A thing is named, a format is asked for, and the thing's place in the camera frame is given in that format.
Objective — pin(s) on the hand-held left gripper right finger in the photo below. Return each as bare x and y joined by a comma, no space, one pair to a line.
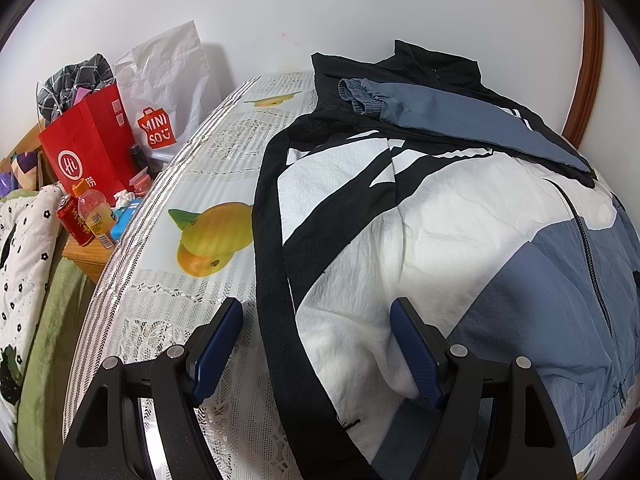
415,355

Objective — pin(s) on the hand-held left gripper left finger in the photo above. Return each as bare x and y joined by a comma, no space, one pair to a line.
220,350

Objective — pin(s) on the black white blue jacket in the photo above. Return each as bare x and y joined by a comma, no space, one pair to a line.
425,220

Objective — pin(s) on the blue box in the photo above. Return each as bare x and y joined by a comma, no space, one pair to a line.
125,220

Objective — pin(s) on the wooden nightstand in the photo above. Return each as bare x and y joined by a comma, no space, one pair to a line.
85,260

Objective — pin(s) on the green blanket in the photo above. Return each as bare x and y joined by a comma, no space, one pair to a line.
50,335

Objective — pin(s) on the crumpled white tissue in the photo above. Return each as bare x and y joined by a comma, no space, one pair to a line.
122,198

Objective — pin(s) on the fruit print lace tablecloth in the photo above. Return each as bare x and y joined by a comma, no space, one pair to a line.
200,170

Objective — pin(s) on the orange drink bottle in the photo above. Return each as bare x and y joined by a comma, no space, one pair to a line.
95,215

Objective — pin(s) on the pink small container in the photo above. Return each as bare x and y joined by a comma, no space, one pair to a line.
142,182

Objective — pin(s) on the red drink can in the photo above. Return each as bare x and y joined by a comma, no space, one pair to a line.
75,222

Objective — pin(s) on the small dark bottle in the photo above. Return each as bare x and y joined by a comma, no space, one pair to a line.
137,157

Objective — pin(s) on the white floral quilt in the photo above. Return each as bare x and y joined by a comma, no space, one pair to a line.
25,260

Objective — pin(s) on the red paper bag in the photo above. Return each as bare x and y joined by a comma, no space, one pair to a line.
95,140

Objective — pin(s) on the purple patterned cloth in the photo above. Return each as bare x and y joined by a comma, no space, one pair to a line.
25,167

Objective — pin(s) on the white plastic bag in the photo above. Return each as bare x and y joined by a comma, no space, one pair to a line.
165,75

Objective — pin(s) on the wooden headboard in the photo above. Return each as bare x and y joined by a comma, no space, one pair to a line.
27,136

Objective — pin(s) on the grey plaid cloth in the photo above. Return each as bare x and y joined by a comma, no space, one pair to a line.
85,77

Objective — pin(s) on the brown wooden door frame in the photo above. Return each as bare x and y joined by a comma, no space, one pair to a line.
587,60

